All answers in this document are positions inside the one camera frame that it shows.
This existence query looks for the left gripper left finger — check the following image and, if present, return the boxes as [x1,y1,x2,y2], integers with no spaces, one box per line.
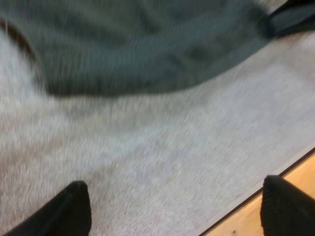
[2,180,93,236]

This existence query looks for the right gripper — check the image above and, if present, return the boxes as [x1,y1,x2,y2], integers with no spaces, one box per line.
[258,0,315,38]

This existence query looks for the grey-green towel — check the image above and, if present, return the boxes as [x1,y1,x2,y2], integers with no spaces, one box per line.
[0,0,287,97]

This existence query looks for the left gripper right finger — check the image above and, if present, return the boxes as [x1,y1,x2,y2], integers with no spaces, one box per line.
[260,175,315,236]

